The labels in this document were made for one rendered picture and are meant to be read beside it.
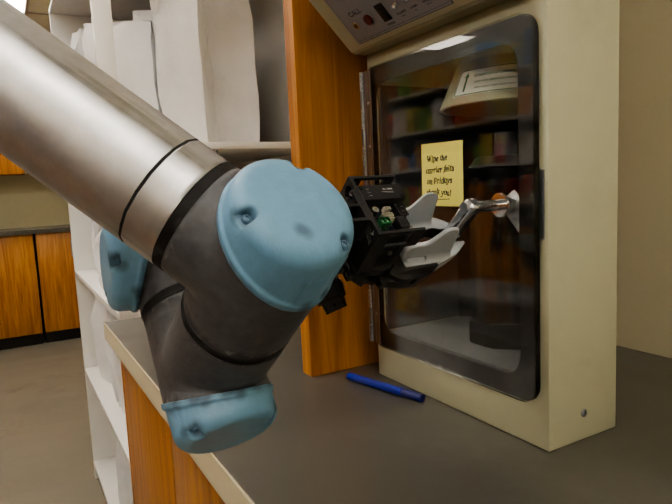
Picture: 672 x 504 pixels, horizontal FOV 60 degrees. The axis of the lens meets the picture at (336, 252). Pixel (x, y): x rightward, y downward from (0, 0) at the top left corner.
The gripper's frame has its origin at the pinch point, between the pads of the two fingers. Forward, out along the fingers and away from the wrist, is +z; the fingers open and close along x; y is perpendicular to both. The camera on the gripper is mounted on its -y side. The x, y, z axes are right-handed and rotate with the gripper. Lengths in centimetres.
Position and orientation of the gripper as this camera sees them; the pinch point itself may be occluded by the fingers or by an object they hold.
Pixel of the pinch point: (445, 240)
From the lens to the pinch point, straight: 64.9
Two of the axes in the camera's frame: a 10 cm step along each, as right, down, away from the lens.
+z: 8.7, -1.0, 4.9
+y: 3.3, -6.2, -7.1
